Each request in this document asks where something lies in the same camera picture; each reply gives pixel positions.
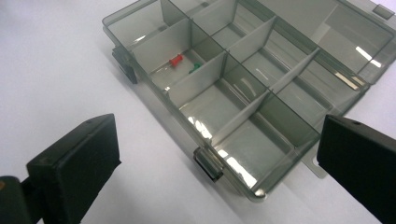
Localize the clear grey compartment box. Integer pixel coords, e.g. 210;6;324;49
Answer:
101;0;396;203

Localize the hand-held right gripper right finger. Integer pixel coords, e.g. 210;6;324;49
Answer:
316;114;396;224

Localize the green pushpin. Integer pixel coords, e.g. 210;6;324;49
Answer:
188;62;203;76

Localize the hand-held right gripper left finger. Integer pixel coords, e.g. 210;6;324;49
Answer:
26;113;122;224

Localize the red pushpin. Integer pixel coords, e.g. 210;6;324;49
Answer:
168;53;185;68

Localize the white board sheet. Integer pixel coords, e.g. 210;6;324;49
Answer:
0;0;396;224

